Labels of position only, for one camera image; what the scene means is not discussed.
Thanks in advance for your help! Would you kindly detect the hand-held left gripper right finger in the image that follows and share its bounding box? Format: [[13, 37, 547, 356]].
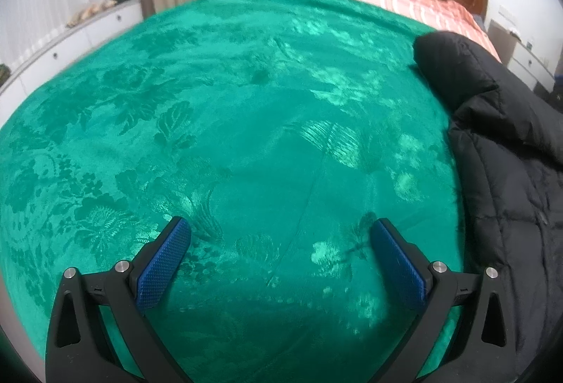
[[370, 218, 516, 383]]

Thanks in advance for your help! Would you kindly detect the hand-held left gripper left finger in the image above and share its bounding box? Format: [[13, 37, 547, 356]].
[[46, 216, 194, 383]]

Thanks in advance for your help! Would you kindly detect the black puffer jacket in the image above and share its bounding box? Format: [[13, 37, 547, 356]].
[[411, 31, 563, 383]]

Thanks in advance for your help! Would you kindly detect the green patterned blanket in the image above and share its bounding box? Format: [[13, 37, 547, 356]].
[[0, 0, 504, 383]]

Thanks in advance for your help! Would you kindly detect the white drawer cabinet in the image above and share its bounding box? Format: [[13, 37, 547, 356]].
[[0, 0, 147, 104]]

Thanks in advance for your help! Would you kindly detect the white desk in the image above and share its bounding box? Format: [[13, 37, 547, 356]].
[[487, 19, 557, 92]]

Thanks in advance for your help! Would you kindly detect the striped cloth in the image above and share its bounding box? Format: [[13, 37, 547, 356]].
[[67, 0, 120, 27]]

